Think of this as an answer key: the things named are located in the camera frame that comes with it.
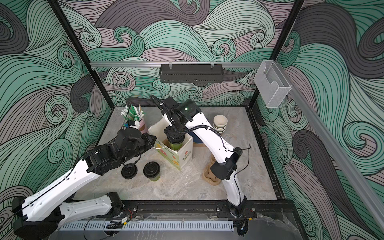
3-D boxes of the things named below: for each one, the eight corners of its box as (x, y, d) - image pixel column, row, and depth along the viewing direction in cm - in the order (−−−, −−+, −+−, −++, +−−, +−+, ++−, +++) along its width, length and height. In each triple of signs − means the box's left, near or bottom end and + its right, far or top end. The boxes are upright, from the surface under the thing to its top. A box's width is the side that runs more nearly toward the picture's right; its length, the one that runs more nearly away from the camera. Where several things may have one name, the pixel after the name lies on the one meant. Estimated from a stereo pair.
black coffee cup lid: (121, 179, 85) (119, 177, 83) (125, 165, 90) (123, 163, 88) (135, 179, 85) (134, 177, 83) (138, 165, 91) (137, 163, 88)
